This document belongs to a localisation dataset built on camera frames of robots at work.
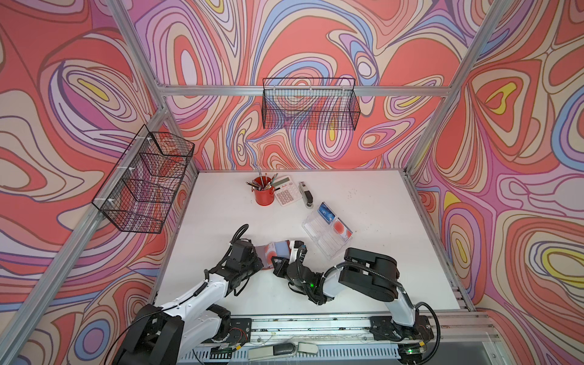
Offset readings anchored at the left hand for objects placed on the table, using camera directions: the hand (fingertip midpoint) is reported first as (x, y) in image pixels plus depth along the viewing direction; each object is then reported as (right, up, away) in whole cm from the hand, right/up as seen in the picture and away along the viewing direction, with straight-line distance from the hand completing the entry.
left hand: (266, 259), depth 88 cm
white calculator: (+8, +25, +20) cm, 33 cm away
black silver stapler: (+17, +25, +16) cm, 34 cm away
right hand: (+2, -2, 0) cm, 3 cm away
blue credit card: (+25, +18, +5) cm, 31 cm away
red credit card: (+29, +12, 0) cm, 32 cm away
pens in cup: (-1, +29, +5) cm, 30 cm away
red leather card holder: (+6, +3, +2) cm, 7 cm away
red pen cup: (-3, +24, +17) cm, 29 cm away
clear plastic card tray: (+26, +10, +2) cm, 28 cm away
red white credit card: (+1, +3, +2) cm, 3 cm away
